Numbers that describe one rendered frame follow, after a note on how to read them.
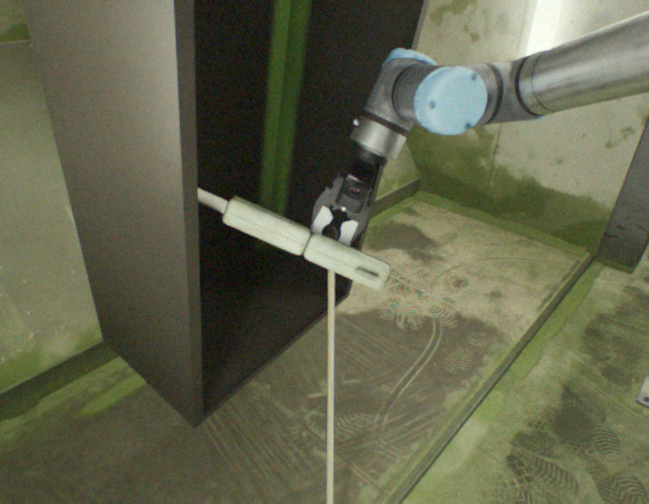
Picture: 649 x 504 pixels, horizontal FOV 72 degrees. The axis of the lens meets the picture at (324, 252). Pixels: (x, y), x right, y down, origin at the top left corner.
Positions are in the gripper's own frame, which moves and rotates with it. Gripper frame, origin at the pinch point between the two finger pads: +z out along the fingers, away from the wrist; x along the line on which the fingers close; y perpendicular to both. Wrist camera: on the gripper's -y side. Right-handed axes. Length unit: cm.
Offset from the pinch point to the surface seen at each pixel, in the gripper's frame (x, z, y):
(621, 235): -141, -33, 147
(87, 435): 39, 101, 40
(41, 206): 92, 50, 73
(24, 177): 101, 42, 73
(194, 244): 18.8, 3.3, -15.5
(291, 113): 21, -18, 47
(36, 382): 64, 98, 49
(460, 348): -72, 35, 85
